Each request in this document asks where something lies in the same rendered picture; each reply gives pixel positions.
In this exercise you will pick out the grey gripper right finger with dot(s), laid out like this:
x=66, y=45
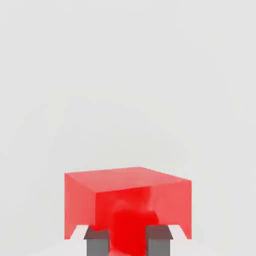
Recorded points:
x=158, y=242

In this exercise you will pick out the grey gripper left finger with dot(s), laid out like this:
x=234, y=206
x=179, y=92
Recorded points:
x=98, y=244

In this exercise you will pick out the small red cube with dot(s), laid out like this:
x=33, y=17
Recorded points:
x=124, y=200

